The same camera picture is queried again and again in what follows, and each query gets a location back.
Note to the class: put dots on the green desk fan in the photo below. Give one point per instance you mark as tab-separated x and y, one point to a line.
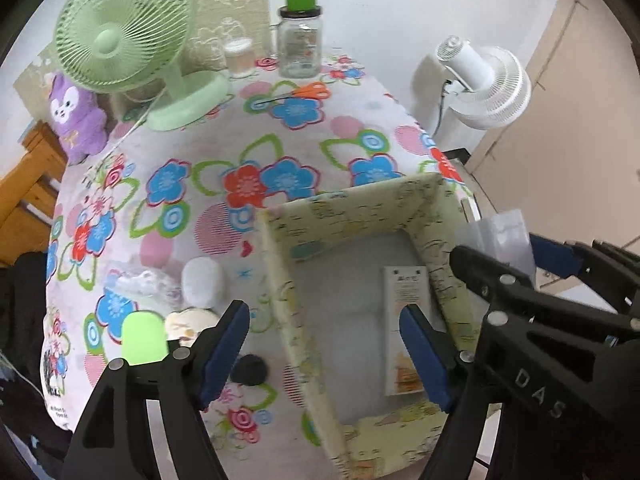
120	35

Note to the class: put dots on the light green oval case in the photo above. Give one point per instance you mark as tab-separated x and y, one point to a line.
142	337

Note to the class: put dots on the purple plush toy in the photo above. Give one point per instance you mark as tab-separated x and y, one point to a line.
75	115

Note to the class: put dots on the white oval case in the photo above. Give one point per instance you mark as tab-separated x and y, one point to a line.
202	280

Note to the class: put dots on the black round cap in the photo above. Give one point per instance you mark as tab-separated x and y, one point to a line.
250	369

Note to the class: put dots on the beige cabinet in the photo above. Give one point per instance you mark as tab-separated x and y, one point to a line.
575	110

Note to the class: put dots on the wooden chair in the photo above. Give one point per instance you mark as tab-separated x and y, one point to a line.
30	185

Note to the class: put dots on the yellow-green fabric storage box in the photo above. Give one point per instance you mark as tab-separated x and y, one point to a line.
350	320

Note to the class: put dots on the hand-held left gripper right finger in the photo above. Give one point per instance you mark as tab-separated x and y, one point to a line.
425	355

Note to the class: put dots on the white booklet with orange print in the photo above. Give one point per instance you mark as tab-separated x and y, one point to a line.
407	290

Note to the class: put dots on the glass jar with green lid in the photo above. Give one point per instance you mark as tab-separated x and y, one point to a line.
300	45

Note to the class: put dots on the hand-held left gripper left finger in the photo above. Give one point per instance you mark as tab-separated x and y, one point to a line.
225	355

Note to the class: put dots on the cotton swab jar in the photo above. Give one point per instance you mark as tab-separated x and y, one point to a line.
239	60

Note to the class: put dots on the white standing fan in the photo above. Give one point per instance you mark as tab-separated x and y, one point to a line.
495	85

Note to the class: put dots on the cream round bear case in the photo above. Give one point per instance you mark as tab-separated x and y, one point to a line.
187	322

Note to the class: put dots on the floral tablecloth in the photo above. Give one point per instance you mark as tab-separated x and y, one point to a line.
200	150

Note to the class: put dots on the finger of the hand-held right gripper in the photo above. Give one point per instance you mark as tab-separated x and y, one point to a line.
510	360
555	257

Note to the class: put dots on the black clothing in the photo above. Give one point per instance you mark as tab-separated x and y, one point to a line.
25	310

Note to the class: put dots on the white printed bag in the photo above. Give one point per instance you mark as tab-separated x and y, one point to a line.
55	375

